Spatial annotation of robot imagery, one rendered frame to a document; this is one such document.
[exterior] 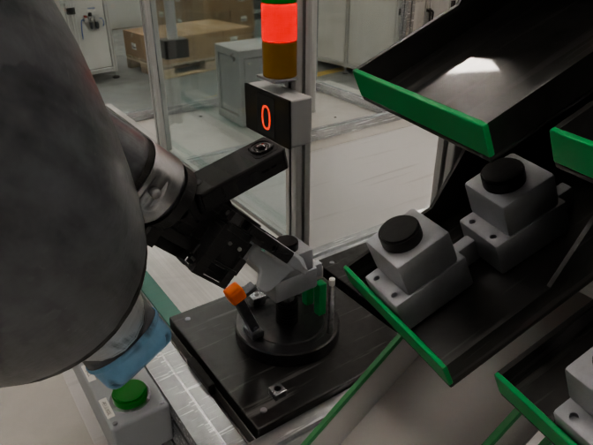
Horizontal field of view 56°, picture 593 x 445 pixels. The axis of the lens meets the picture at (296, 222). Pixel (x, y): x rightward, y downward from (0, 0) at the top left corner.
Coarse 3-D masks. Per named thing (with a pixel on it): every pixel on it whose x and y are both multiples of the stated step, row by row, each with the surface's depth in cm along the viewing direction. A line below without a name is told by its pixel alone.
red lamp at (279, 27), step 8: (264, 8) 75; (272, 8) 74; (280, 8) 74; (288, 8) 75; (296, 8) 76; (264, 16) 76; (272, 16) 75; (280, 16) 75; (288, 16) 75; (296, 16) 77; (264, 24) 76; (272, 24) 76; (280, 24) 75; (288, 24) 76; (296, 24) 77; (264, 32) 77; (272, 32) 76; (280, 32) 76; (288, 32) 76; (296, 32) 78; (264, 40) 77; (272, 40) 76; (280, 40) 76; (288, 40) 77
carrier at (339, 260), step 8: (352, 248) 94; (360, 248) 94; (368, 248) 94; (328, 256) 92; (336, 256) 92; (344, 256) 92; (352, 256) 92; (328, 264) 90; (336, 264) 90; (344, 264) 90; (328, 272) 88; (336, 272) 88; (344, 272) 88; (328, 280) 89; (336, 280) 87; (344, 280) 86; (344, 288) 86; (352, 288) 84; (352, 296) 84; (360, 296) 83; (360, 304) 83; (368, 304) 81; (376, 312) 80; (384, 320) 79; (392, 328) 78
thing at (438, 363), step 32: (544, 128) 48; (480, 160) 47; (544, 160) 49; (448, 192) 47; (576, 192) 44; (448, 224) 47; (576, 224) 42; (544, 256) 41; (576, 256) 36; (480, 288) 41; (512, 288) 40; (544, 288) 37; (576, 288) 38; (448, 320) 40; (480, 320) 39; (512, 320) 36; (448, 352) 38; (480, 352) 36; (448, 384) 36
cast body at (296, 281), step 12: (288, 240) 69; (300, 240) 70; (300, 252) 68; (312, 252) 69; (312, 264) 70; (288, 276) 68; (300, 276) 69; (312, 276) 71; (276, 288) 68; (288, 288) 69; (300, 288) 70; (276, 300) 69
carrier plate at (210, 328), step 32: (192, 320) 77; (224, 320) 77; (352, 320) 77; (192, 352) 73; (224, 352) 72; (352, 352) 72; (224, 384) 67; (256, 384) 67; (288, 384) 67; (320, 384) 67; (352, 384) 68; (256, 416) 62; (288, 416) 63
